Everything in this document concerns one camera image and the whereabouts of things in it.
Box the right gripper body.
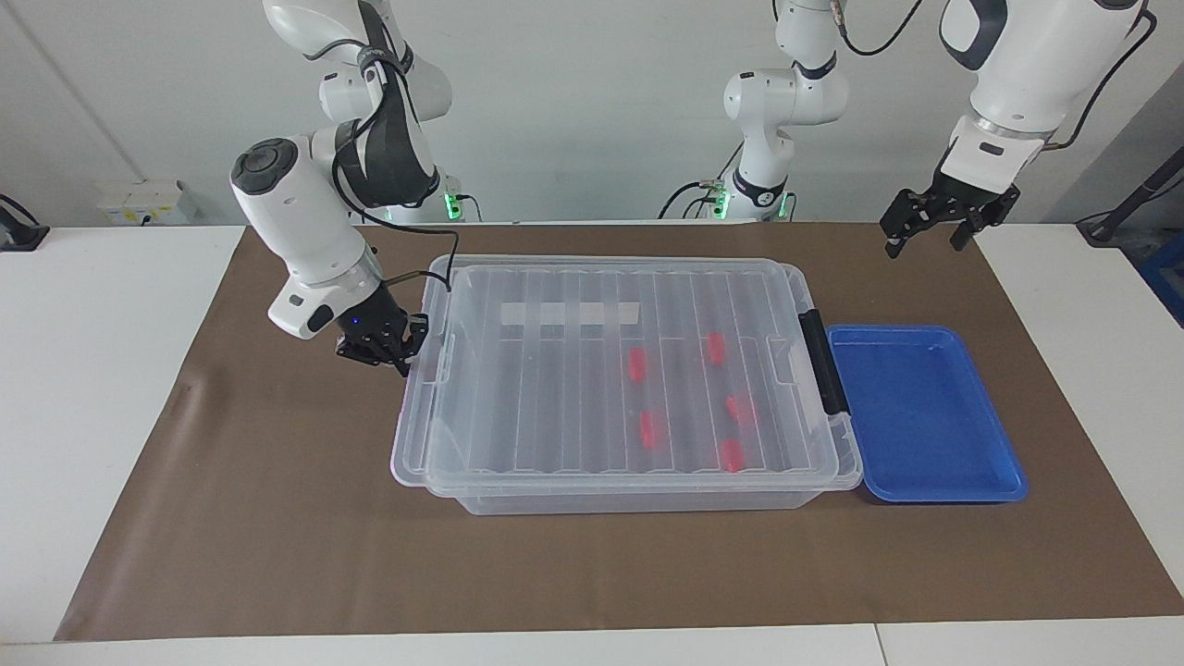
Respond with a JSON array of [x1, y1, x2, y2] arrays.
[[340, 282, 411, 346]]

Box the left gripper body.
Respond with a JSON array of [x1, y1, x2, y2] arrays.
[[934, 159, 1019, 224]]

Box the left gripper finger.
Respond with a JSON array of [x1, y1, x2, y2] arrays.
[[879, 185, 950, 259], [950, 188, 1022, 252]]

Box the black box latch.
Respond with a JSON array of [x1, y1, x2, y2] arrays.
[[799, 309, 851, 417]]

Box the clear plastic storage box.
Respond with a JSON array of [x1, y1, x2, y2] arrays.
[[416, 264, 843, 516]]

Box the black stand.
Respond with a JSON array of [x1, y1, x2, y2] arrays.
[[1076, 146, 1184, 244], [0, 192, 50, 253]]

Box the clear plastic lidded bin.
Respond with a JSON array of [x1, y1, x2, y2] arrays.
[[390, 255, 863, 492]]

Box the blue plastic tray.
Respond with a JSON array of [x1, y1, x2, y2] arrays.
[[825, 323, 1030, 505]]

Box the white power strip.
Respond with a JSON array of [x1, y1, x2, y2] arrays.
[[96, 179, 200, 227]]

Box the black cable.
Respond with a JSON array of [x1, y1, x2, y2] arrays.
[[1050, 5, 1159, 150], [331, 69, 463, 293], [835, 0, 927, 56], [659, 143, 746, 221]]

